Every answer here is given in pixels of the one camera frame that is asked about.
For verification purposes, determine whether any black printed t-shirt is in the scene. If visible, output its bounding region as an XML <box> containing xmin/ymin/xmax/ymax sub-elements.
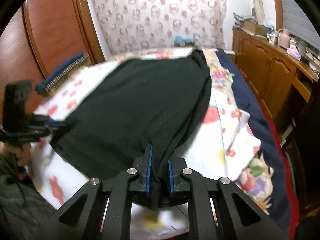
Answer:
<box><xmin>50</xmin><ymin>49</ymin><xmax>212</xmax><ymax>210</ymax></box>

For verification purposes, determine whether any grey left sleeve forearm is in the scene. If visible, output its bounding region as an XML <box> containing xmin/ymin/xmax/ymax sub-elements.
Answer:
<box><xmin>1</xmin><ymin>157</ymin><xmax>55</xmax><ymax>239</ymax></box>

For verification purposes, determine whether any person's left hand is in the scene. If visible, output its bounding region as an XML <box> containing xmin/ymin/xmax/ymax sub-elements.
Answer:
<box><xmin>1</xmin><ymin>142</ymin><xmax>31</xmax><ymax>167</ymax></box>

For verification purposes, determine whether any patterned dark pillow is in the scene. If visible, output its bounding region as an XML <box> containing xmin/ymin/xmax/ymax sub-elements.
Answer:
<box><xmin>43</xmin><ymin>53</ymin><xmax>91</xmax><ymax>98</ymax></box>

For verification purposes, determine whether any floral bed sheet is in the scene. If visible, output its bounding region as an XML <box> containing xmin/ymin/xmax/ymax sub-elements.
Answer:
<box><xmin>27</xmin><ymin>49</ymin><xmax>273</xmax><ymax>211</ymax></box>

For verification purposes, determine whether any navy blue folded blanket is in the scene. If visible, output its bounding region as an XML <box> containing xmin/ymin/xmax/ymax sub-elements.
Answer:
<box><xmin>34</xmin><ymin>52</ymin><xmax>86</xmax><ymax>94</ymax></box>

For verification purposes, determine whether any navy blue bed cover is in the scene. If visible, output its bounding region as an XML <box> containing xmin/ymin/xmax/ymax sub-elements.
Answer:
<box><xmin>216</xmin><ymin>49</ymin><xmax>291</xmax><ymax>231</ymax></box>

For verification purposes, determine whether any wooden louvered wardrobe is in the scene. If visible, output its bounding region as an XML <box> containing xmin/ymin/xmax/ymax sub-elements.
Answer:
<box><xmin>0</xmin><ymin>0</ymin><xmax>106</xmax><ymax>120</ymax></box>

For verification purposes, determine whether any wooden side cabinet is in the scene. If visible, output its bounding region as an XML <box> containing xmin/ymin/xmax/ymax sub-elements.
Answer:
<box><xmin>231</xmin><ymin>28</ymin><xmax>318</xmax><ymax>123</ymax></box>

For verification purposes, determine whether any circle patterned curtain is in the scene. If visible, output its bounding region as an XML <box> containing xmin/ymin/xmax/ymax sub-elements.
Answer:
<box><xmin>92</xmin><ymin>0</ymin><xmax>227</xmax><ymax>54</ymax></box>

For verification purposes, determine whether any cardboard box on cabinet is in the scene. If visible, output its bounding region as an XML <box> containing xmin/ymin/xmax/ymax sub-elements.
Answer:
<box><xmin>244</xmin><ymin>21</ymin><xmax>268</xmax><ymax>37</ymax></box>

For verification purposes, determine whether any pink kettle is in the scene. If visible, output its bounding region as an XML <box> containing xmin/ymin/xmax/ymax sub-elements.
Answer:
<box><xmin>278</xmin><ymin>28</ymin><xmax>290</xmax><ymax>49</ymax></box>

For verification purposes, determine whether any grey window blind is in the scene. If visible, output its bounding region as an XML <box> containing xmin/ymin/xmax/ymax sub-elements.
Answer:
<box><xmin>281</xmin><ymin>0</ymin><xmax>319</xmax><ymax>59</ymax></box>

